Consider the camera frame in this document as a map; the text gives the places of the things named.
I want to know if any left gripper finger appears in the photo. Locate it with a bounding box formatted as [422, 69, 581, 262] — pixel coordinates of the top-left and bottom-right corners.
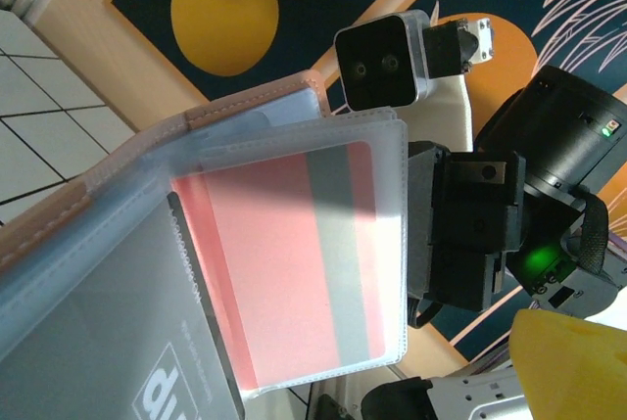
[507, 307, 627, 420]

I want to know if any pink credit card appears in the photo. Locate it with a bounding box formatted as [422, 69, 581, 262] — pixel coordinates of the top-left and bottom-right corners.
[170, 140, 386, 390]

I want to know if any small brown card box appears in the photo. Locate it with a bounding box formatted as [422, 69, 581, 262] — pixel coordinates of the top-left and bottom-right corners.
[0, 70, 410, 420]

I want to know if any black braided cable loop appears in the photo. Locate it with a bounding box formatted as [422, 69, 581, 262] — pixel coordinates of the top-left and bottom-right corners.
[570, 192, 612, 277]

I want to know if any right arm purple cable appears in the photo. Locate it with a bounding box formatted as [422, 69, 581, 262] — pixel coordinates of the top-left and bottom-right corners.
[605, 234, 627, 258]

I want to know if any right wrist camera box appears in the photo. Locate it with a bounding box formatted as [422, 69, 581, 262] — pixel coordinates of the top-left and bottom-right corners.
[334, 9, 496, 153]

